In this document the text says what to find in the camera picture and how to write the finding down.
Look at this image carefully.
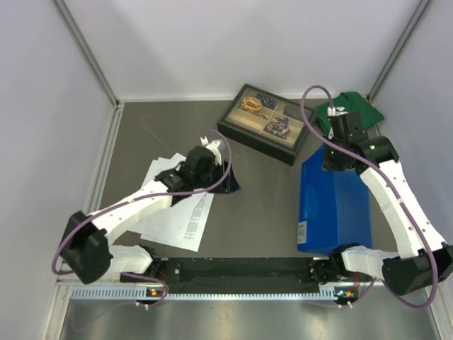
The grey slotted cable duct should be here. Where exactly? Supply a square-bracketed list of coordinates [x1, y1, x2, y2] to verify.
[71, 286, 356, 301]

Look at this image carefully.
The green folded t-shirt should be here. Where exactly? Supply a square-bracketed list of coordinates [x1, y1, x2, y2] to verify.
[316, 92, 384, 135]

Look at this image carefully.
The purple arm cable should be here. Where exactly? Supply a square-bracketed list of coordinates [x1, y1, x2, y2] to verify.
[52, 128, 234, 309]
[300, 85, 440, 310]

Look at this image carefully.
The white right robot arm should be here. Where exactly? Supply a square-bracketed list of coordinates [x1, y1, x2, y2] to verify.
[323, 111, 452, 296]

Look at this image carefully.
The white printed paper stack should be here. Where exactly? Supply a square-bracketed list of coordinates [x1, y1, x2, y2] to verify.
[127, 152, 216, 253]

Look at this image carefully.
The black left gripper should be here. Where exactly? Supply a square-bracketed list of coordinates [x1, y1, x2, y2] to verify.
[194, 160, 241, 195]

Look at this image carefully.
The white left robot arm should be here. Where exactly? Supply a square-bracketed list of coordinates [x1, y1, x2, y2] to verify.
[52, 137, 239, 284]

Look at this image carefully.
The black compartment display box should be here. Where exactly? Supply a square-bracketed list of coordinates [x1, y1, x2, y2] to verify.
[217, 84, 309, 165]

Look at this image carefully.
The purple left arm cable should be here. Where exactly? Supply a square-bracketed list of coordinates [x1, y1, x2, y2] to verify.
[52, 128, 234, 309]

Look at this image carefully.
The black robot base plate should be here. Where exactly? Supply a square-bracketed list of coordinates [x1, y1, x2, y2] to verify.
[143, 256, 354, 293]

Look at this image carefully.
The blue plastic folder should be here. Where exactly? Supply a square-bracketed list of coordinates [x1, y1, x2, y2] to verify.
[297, 147, 372, 255]

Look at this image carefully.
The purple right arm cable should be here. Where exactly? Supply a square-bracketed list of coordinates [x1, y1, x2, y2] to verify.
[300, 85, 440, 310]

